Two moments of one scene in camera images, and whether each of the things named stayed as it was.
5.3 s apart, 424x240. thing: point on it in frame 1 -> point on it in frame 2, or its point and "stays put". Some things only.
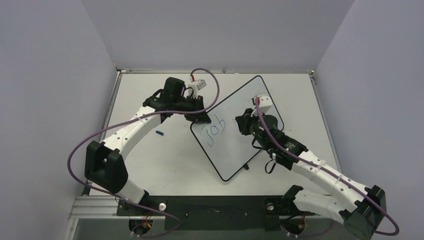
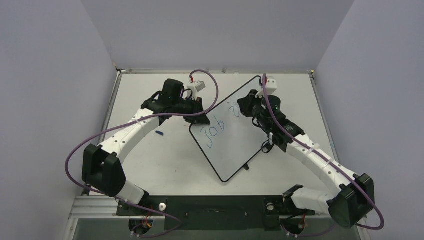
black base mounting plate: (214, 212) stays put
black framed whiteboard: (227, 149) stays put
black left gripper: (200, 117) stays put
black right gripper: (245, 122) -> (248, 103)
